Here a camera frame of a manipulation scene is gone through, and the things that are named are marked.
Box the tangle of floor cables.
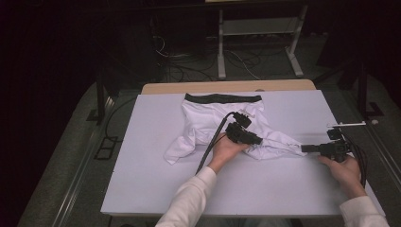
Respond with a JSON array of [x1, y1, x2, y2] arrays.
[[152, 34, 263, 83]]

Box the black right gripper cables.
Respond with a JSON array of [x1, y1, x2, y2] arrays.
[[342, 133, 369, 189]]

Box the metal floor rail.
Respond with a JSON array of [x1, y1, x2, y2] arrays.
[[51, 96, 116, 227]]

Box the person's left hand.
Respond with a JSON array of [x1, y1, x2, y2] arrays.
[[207, 133, 251, 175]]

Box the white metal stand frame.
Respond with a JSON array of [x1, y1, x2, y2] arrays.
[[217, 4, 309, 80]]

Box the white boxer shorts black waistband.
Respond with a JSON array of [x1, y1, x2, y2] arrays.
[[164, 93, 307, 166]]

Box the person's right hand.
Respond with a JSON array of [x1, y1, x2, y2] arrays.
[[316, 154, 368, 200]]

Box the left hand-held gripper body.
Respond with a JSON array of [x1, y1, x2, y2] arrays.
[[225, 112, 253, 146]]

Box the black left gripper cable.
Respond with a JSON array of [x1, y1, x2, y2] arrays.
[[194, 111, 238, 176]]

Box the light wooden table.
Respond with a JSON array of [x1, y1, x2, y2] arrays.
[[140, 79, 317, 96]]

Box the black rectangular floor frame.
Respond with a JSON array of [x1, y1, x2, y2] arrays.
[[94, 135, 120, 161]]

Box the black metal stand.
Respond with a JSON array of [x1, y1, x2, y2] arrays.
[[85, 61, 122, 125], [335, 58, 385, 120]]

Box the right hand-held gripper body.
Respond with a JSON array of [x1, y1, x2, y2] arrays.
[[319, 120, 367, 164]]

